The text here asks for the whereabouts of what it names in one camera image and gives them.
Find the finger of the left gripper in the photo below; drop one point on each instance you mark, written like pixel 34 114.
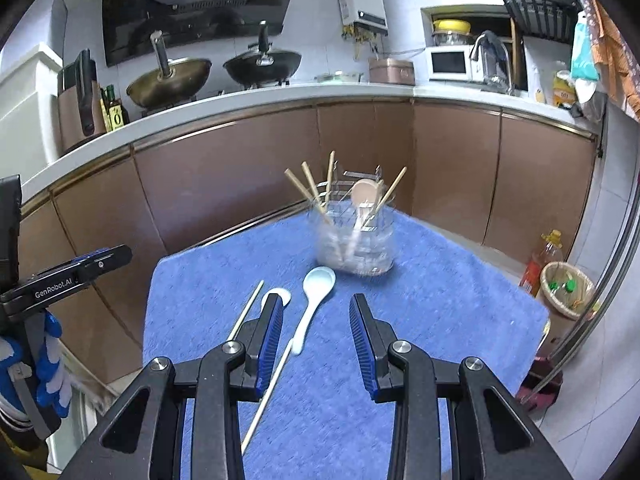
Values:
pixel 87 268

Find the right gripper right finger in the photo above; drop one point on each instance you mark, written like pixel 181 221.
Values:
pixel 491 436

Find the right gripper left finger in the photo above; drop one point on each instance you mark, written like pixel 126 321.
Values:
pixel 140 436

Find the wooden chopstick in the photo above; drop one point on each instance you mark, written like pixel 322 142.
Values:
pixel 313 187
pixel 390 189
pixel 306 194
pixel 266 398
pixel 329 174
pixel 245 311

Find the white ceramic spoon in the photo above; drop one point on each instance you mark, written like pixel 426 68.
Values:
pixel 282 293

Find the light blue ceramic spoon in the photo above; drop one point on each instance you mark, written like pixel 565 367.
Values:
pixel 317 285

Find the blue towel mat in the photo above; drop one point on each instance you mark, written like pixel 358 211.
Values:
pixel 320 422

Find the blue white glove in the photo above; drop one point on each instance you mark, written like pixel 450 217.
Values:
pixel 54 388

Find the brown knife block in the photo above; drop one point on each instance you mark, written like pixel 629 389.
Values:
pixel 79 103

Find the clear utensil holder with rack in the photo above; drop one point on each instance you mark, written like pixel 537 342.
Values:
pixel 374 254

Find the olive oil bottle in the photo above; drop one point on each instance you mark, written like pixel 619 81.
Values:
pixel 118 114

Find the wicker waste basket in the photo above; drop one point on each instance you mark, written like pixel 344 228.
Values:
pixel 565 289

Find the cooking oil bottle on floor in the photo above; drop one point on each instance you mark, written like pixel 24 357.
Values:
pixel 550 250

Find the gas stove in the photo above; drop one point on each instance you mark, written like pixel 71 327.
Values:
pixel 213 94

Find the white refrigerator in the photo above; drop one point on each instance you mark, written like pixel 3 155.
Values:
pixel 30 128

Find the brown lower cabinets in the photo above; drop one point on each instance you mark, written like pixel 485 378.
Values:
pixel 498 179

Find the black range hood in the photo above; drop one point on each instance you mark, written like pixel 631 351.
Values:
pixel 128 24

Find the black frying pan with lid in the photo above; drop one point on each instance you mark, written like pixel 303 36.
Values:
pixel 262 64

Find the metal tray on counter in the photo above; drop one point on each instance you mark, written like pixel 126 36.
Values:
pixel 339 77

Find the white microwave oven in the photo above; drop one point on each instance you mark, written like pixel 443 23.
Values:
pixel 453 63

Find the yellow detergent bottle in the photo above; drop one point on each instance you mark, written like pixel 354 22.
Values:
pixel 563 90

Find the yellow lidded glass bowl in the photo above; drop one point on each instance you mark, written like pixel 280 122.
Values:
pixel 452 32

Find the teal hanging bag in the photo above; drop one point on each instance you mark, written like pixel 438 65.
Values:
pixel 582 65

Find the white water heater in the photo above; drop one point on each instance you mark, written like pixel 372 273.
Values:
pixel 366 14

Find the orange patterned hanging cloth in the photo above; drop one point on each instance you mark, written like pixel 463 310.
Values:
pixel 616 64

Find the brass wok with handle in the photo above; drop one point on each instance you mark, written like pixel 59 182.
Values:
pixel 173 81

